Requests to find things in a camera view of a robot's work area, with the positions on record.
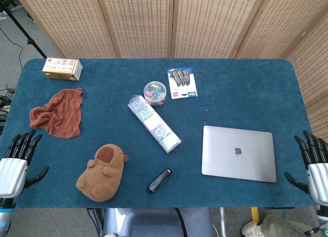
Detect brown capybara plush toy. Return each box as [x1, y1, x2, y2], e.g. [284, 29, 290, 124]
[76, 144, 129, 203]

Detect rust brown cloth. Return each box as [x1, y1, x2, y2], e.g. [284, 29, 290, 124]
[29, 88, 84, 139]

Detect metal table leg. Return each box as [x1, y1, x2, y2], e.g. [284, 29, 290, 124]
[219, 207, 228, 237]

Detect white sneaker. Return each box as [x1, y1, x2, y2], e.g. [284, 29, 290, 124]
[241, 221, 264, 237]

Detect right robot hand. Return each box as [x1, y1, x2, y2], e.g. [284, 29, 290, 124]
[283, 130, 328, 207]

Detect woven folding screen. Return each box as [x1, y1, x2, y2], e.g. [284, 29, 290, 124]
[12, 0, 328, 143]

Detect silver laptop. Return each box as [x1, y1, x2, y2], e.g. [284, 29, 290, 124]
[201, 125, 277, 183]

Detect yellow white cardboard box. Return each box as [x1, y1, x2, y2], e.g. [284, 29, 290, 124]
[42, 57, 84, 82]

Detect black tripod stand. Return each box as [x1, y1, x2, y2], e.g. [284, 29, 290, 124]
[0, 0, 48, 58]

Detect cables on floor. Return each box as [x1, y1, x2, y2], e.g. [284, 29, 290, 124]
[0, 84, 16, 122]

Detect blue table mat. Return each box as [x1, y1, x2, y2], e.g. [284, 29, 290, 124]
[0, 58, 321, 209]

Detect black stapler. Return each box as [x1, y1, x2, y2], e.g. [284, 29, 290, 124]
[146, 167, 173, 194]

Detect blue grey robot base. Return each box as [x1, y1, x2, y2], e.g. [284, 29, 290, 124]
[102, 207, 214, 237]

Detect long clear tissue pack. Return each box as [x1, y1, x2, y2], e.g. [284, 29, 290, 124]
[127, 94, 182, 154]

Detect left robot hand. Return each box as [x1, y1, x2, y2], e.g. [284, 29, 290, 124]
[0, 129, 50, 199]

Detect clear tub of clips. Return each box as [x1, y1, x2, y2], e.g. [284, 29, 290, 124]
[143, 81, 167, 107]

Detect olive green trouser leg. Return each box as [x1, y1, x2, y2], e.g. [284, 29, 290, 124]
[258, 214, 312, 237]

